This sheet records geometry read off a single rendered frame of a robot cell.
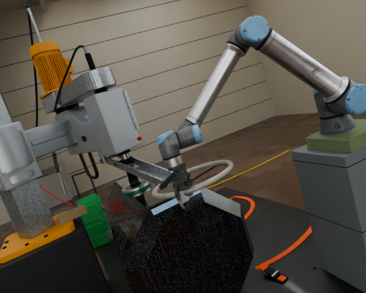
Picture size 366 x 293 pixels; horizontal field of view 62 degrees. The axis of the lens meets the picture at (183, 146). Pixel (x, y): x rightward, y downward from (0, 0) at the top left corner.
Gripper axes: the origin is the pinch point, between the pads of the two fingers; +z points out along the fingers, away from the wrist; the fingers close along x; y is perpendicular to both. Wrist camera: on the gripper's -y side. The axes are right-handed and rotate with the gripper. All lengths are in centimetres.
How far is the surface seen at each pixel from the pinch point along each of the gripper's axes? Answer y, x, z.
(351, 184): 79, 28, 18
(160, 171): -27, 45, -11
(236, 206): 14, 46, 24
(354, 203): 78, 28, 29
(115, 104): -44, 50, -62
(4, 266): -122, -8, 11
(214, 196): 5.3, 37.9, 11.6
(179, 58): -136, 596, -162
